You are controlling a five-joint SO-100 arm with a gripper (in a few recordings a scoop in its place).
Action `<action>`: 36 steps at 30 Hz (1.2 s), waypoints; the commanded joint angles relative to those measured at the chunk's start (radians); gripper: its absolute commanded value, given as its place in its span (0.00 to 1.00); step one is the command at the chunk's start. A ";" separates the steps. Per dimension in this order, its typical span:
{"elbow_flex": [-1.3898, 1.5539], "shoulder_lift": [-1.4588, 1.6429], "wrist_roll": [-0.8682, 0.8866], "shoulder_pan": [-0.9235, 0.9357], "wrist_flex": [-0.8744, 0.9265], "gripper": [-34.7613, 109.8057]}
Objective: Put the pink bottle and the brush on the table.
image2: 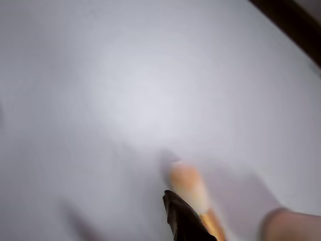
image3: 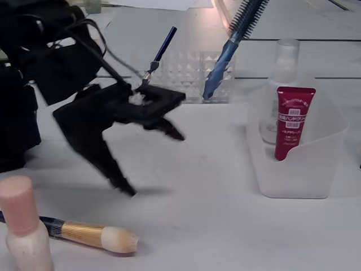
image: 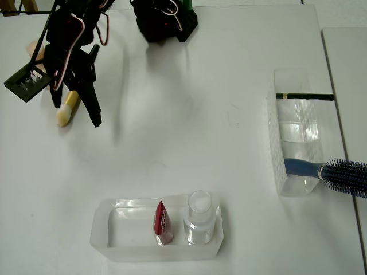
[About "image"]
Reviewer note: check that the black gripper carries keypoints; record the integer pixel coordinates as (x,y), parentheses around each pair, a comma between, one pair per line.
(77,75)

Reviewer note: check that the pink bottle with ribbed cap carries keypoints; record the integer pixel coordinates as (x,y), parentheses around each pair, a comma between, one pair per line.
(33,48)

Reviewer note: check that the clear spray bottle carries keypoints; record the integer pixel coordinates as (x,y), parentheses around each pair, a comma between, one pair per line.
(199,206)

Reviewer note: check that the wooden furniture leg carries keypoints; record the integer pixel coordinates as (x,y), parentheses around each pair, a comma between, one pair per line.
(7,7)
(30,5)

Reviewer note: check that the green base clamp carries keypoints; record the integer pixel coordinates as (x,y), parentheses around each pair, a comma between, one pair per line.
(187,4)

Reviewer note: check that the red hand cream tube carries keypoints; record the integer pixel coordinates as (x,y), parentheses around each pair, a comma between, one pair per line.
(162,223)

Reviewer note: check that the frosted plastic bin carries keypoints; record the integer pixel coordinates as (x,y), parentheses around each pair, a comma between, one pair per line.
(160,253)

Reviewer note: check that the clear acrylic organizer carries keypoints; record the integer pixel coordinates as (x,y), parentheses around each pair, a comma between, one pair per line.
(273,137)

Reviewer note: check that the dark blue eyeliner pencil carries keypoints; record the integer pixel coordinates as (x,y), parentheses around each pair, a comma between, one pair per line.
(309,96)

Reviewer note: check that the blue round hairbrush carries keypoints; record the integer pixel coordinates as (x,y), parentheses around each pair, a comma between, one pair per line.
(301,167)

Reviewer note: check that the black gripper camera board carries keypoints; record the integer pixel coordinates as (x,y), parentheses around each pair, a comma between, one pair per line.
(17,86)

